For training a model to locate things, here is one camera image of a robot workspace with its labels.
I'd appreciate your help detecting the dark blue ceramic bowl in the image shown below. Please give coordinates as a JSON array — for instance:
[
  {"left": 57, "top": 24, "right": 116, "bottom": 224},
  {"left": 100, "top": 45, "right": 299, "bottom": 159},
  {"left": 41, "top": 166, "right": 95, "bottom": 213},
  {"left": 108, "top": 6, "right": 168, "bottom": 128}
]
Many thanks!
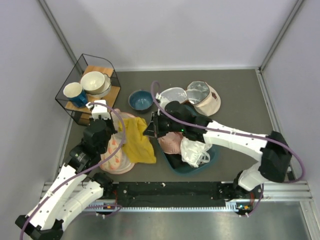
[{"left": 128, "top": 90, "right": 154, "bottom": 113}]

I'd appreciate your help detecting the pink bra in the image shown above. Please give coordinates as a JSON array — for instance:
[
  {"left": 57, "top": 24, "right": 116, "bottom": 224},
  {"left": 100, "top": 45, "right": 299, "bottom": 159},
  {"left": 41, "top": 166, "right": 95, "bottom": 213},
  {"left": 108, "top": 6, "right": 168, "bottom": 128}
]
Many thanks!
[{"left": 157, "top": 132, "right": 184, "bottom": 155}]

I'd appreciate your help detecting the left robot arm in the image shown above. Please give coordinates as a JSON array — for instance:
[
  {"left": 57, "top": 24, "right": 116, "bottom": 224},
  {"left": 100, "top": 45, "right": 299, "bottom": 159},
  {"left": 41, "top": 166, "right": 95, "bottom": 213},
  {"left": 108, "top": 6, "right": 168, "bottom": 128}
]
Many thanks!
[{"left": 15, "top": 117, "right": 116, "bottom": 240}]

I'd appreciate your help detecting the teal plastic basin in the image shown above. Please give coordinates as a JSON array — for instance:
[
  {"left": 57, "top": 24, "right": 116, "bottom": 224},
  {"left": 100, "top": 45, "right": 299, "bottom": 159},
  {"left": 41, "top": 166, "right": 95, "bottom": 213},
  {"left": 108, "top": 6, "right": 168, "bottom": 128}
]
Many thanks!
[{"left": 157, "top": 132, "right": 219, "bottom": 176}]

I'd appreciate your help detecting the black wire wooden shelf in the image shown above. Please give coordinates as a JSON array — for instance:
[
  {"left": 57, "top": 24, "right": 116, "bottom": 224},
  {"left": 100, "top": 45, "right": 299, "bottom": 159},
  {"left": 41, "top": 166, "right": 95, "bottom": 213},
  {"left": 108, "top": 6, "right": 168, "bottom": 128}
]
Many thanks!
[{"left": 55, "top": 53, "right": 121, "bottom": 126}]

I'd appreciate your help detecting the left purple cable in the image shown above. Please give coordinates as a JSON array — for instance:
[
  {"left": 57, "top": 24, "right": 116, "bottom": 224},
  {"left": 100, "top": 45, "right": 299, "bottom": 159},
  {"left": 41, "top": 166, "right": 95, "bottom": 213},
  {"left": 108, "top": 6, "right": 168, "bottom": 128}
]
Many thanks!
[{"left": 19, "top": 101, "right": 127, "bottom": 240}]

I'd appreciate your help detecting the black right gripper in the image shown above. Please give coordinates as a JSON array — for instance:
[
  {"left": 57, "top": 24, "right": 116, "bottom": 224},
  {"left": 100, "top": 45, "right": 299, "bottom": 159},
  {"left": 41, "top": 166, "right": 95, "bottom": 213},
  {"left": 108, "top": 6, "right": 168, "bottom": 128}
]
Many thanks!
[{"left": 143, "top": 111, "right": 185, "bottom": 139}]

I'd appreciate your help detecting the white bra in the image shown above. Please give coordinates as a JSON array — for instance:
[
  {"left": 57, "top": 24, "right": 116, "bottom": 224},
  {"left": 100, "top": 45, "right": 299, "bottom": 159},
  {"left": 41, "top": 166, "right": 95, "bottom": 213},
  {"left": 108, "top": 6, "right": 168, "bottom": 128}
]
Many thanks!
[{"left": 180, "top": 137, "right": 213, "bottom": 168}]

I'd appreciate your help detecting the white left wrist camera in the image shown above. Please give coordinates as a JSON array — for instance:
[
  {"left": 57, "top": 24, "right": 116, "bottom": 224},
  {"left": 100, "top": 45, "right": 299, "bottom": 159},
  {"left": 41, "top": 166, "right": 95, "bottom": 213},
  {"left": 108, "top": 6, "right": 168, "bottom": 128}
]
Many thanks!
[{"left": 85, "top": 99, "right": 112, "bottom": 122}]

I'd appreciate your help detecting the cream ceramic bowl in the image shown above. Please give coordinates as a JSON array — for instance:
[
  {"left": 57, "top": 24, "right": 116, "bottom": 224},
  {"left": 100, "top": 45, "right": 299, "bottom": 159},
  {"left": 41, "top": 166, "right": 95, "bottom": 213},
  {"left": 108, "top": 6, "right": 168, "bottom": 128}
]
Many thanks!
[{"left": 80, "top": 71, "right": 106, "bottom": 95}]

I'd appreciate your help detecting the white insulated lunch bag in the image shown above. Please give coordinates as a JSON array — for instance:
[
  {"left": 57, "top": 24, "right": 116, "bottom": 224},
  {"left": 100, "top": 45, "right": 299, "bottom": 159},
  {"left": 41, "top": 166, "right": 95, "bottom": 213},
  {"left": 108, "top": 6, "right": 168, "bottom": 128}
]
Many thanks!
[{"left": 159, "top": 80, "right": 221, "bottom": 117}]

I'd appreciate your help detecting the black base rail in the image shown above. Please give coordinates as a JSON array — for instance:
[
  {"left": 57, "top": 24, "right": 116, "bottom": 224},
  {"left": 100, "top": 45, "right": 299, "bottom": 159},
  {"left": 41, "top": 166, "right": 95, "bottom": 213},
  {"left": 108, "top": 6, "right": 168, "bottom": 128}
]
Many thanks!
[{"left": 98, "top": 181, "right": 256, "bottom": 208}]

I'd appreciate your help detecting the blue mug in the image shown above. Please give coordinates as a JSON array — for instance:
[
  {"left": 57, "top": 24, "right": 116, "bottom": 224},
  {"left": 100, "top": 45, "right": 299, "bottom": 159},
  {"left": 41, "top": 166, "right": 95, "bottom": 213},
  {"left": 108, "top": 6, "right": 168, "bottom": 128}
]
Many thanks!
[{"left": 63, "top": 82, "right": 88, "bottom": 108}]

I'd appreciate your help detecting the black garment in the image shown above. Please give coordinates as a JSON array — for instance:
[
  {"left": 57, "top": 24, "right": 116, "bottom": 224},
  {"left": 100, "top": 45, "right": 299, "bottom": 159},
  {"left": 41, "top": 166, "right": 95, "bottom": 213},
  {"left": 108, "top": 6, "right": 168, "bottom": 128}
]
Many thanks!
[{"left": 166, "top": 154, "right": 187, "bottom": 169}]

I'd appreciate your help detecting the yellow bra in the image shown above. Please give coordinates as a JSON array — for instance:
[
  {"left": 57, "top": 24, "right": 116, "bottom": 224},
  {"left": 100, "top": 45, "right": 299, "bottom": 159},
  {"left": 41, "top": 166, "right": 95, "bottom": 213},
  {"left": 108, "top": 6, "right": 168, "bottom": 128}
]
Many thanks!
[{"left": 122, "top": 117, "right": 157, "bottom": 164}]

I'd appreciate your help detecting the purple cable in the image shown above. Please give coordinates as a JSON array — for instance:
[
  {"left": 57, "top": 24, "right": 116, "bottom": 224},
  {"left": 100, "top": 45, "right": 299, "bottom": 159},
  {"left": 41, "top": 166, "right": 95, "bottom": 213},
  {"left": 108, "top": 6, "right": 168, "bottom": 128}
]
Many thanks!
[
  {"left": 19, "top": 101, "right": 127, "bottom": 240},
  {"left": 151, "top": 80, "right": 306, "bottom": 218}
]

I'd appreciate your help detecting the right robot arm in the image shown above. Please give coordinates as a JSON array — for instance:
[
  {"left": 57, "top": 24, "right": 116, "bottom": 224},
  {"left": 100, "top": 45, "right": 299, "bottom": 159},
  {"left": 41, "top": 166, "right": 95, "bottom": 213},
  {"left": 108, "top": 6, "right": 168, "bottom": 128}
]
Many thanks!
[{"left": 143, "top": 101, "right": 292, "bottom": 198}]

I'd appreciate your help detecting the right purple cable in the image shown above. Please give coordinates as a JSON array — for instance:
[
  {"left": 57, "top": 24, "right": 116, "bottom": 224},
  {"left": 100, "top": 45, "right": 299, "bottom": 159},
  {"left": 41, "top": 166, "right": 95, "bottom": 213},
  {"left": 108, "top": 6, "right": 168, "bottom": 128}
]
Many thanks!
[{"left": 151, "top": 80, "right": 306, "bottom": 218}]

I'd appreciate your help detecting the white bowl underneath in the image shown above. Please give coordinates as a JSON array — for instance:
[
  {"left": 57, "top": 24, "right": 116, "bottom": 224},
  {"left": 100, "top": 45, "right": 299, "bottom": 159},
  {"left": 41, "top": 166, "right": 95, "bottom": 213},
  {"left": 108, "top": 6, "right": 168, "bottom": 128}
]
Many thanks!
[{"left": 88, "top": 73, "right": 112, "bottom": 99}]

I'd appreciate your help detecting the floral mesh laundry bag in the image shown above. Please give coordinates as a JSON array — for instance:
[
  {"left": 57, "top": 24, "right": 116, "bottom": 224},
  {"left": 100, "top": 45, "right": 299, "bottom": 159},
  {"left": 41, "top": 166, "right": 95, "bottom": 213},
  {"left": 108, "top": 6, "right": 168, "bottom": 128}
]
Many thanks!
[{"left": 99, "top": 112, "right": 136, "bottom": 175}]

